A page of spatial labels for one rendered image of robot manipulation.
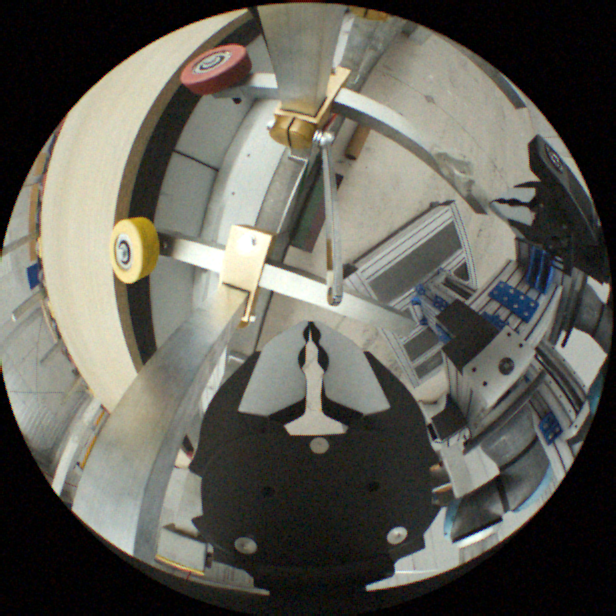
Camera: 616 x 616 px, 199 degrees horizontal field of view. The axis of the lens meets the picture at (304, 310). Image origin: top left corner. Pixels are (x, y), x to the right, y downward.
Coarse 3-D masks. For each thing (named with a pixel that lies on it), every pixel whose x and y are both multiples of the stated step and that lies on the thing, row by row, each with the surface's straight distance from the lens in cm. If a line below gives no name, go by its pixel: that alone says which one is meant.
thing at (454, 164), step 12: (432, 144) 28; (444, 144) 29; (444, 156) 27; (456, 156) 28; (444, 168) 27; (456, 168) 29; (468, 168) 31; (456, 180) 28; (468, 180) 28; (468, 192) 30
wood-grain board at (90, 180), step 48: (144, 48) 61; (192, 48) 38; (96, 96) 65; (144, 96) 35; (96, 144) 42; (144, 144) 30; (48, 192) 83; (96, 192) 35; (48, 240) 77; (96, 240) 34; (48, 288) 97; (96, 288) 38; (96, 336) 51; (96, 384) 102
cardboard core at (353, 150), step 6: (360, 126) 121; (354, 132) 120; (360, 132) 118; (366, 132) 120; (354, 138) 115; (360, 138) 115; (366, 138) 120; (348, 144) 115; (354, 144) 112; (360, 144) 114; (348, 150) 110; (354, 150) 110; (360, 150) 113; (348, 156) 115; (354, 156) 110
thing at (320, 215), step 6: (336, 180) 36; (324, 198) 35; (324, 204) 35; (318, 210) 35; (324, 210) 35; (318, 216) 35; (324, 216) 35; (318, 222) 35; (312, 228) 35; (318, 228) 35; (312, 234) 35; (306, 240) 35; (312, 240) 35; (306, 246) 35; (312, 246) 35
